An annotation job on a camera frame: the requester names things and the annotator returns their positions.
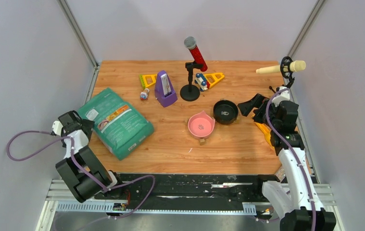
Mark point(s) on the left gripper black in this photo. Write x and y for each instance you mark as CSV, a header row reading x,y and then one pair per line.
x,y
88,125

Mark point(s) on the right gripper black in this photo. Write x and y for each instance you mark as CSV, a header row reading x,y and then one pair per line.
x,y
258,101

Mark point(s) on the green pet food bag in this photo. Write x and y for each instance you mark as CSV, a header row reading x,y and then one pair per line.
x,y
119,125

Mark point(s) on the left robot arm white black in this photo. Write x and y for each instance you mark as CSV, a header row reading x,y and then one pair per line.
x,y
80,169

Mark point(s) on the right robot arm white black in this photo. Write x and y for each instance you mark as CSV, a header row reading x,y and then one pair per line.
x,y
300,208

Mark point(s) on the black pet bowl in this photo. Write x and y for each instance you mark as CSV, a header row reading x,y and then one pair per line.
x,y
225,112

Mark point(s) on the pink cat-ear pet bowl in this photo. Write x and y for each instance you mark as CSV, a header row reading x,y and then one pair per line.
x,y
201,125

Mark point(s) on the yellow scoop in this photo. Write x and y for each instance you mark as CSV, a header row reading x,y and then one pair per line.
x,y
266,132

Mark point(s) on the yellow orange toy triangle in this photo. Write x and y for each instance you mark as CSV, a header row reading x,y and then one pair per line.
x,y
213,79

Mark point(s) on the blue white toy car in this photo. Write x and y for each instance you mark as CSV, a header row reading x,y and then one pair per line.
x,y
202,82

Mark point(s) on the black round-base mic stand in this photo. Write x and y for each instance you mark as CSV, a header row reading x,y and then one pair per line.
x,y
190,92

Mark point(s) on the cream microphone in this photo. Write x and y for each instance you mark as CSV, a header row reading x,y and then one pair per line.
x,y
295,66

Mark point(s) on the silver glitter microphone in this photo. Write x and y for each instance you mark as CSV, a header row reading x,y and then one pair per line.
x,y
280,174

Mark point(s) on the small toy figure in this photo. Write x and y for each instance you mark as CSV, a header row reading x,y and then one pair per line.
x,y
144,94

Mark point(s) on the purple metronome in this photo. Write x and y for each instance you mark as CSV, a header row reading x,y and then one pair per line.
x,y
164,91

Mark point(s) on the yellow green toy triangle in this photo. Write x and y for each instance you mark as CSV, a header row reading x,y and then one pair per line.
x,y
148,80

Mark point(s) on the red glitter microphone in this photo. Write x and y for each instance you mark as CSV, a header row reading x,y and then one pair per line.
x,y
191,44

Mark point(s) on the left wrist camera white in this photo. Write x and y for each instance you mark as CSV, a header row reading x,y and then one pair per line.
x,y
57,128

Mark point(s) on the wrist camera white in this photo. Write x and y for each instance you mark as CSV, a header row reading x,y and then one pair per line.
x,y
283,96
57,128

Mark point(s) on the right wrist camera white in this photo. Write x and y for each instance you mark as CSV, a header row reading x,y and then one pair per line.
x,y
283,96

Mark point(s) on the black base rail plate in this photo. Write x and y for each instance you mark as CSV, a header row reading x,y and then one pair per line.
x,y
191,192

